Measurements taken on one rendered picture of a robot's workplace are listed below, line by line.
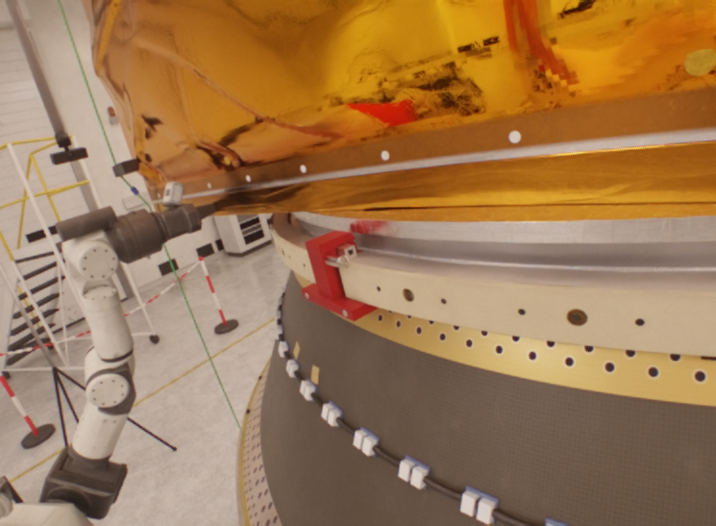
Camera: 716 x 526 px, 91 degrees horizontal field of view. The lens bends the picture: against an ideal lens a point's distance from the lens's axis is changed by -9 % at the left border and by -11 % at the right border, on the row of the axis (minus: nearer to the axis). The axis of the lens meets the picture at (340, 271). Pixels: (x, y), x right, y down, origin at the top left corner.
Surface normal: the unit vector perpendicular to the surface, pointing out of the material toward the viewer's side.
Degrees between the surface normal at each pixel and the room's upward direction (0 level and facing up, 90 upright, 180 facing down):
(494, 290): 90
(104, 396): 102
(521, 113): 94
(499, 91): 111
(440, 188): 90
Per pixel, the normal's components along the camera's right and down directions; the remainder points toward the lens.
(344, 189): -0.68, 0.40
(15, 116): 0.71, 0.07
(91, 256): 0.73, 0.30
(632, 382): -0.60, -0.07
